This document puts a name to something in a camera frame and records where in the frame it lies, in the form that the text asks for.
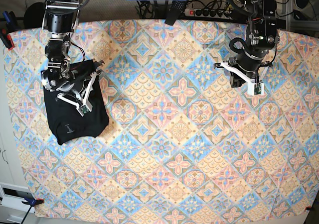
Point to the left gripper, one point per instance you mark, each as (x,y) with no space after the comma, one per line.
(241,66)

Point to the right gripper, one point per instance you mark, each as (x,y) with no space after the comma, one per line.
(76,84)

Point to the black T-shirt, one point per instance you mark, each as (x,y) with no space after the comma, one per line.
(65,121)

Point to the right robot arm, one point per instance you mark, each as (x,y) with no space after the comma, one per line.
(60,20)

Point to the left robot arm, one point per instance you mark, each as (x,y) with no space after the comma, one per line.
(261,36)

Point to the white power strip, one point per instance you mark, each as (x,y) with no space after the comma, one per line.
(207,13)

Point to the patterned tablecloth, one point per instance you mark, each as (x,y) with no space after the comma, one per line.
(182,146)

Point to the blue orange clamp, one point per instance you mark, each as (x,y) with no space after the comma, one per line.
(32,202)

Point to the white cabinet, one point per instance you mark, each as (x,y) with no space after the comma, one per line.
(11,173)

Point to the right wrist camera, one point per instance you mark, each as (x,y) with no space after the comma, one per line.
(84,109)

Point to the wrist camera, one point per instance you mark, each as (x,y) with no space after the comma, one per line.
(255,89)
(84,109)

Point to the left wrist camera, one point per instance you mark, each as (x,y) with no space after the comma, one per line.
(255,89)

